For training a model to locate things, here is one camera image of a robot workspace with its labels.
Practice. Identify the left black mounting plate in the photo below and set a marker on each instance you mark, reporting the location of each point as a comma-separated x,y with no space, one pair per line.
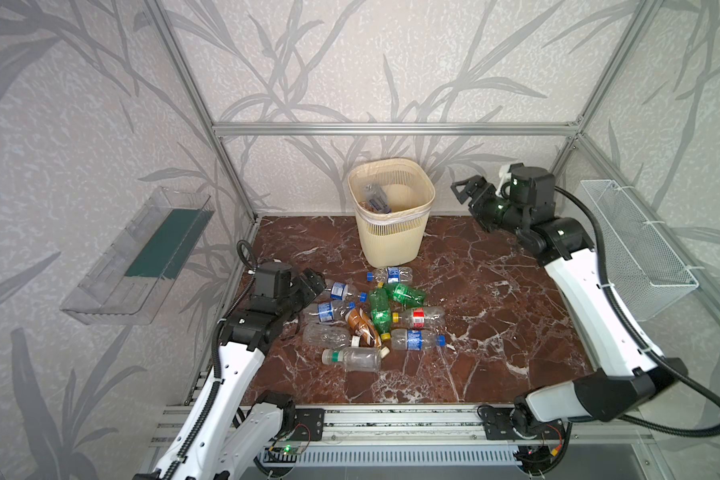
302,425

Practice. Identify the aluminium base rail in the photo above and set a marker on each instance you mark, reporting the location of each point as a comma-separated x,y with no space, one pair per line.
408,435

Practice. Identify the white wire mesh basket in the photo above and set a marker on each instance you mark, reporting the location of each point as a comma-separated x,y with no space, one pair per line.
647,273

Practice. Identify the clear bottle green label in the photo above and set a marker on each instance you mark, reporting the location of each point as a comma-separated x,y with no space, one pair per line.
356,359

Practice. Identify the green bottle yellow cap right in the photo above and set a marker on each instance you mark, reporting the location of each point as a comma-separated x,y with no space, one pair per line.
405,294

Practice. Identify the clear bottle blue cap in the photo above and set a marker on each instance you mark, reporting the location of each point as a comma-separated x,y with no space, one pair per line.
376,199

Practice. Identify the aluminium frame bar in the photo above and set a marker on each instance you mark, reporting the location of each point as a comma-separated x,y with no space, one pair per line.
235,129

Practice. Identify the green bottle yellow cap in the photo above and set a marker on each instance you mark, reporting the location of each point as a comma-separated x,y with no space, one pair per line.
405,294
381,313

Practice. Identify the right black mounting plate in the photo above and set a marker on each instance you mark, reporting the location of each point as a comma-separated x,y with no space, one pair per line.
505,423

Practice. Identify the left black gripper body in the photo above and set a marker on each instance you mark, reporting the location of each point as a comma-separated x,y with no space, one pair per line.
311,286

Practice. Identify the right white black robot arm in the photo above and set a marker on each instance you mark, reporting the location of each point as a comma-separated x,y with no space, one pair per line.
565,237

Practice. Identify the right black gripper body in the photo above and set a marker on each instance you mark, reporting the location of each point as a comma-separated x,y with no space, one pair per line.
476,196

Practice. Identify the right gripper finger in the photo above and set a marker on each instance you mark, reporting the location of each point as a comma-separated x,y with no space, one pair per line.
478,185
457,189

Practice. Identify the brown Nescafe coffee bottle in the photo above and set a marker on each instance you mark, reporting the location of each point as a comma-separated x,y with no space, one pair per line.
362,328

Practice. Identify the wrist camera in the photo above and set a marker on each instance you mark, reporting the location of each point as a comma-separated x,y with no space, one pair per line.
528,189
272,280

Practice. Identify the black mounting plate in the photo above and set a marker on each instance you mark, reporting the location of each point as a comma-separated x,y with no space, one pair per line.
505,423
302,425

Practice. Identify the clear bottle red label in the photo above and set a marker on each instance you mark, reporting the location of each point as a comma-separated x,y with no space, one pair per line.
428,318

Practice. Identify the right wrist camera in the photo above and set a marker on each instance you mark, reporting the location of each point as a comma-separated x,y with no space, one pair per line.
528,189

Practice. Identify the green bottle yellow cap left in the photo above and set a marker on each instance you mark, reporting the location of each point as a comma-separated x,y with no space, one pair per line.
381,313

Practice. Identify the cream ribbed waste bin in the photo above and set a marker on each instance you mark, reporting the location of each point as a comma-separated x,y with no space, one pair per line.
394,238

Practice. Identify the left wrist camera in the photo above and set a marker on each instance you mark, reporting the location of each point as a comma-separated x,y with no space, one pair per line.
272,280

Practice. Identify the small bottle blue cap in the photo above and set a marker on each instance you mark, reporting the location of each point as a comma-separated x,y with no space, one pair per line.
390,275

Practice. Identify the clear plastic wall tray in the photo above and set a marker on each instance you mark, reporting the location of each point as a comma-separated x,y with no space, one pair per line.
132,279

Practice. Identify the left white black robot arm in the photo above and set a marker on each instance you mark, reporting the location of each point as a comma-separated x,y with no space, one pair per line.
215,441

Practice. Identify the large clear bottle white cap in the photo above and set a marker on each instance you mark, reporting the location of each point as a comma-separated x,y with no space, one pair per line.
329,337

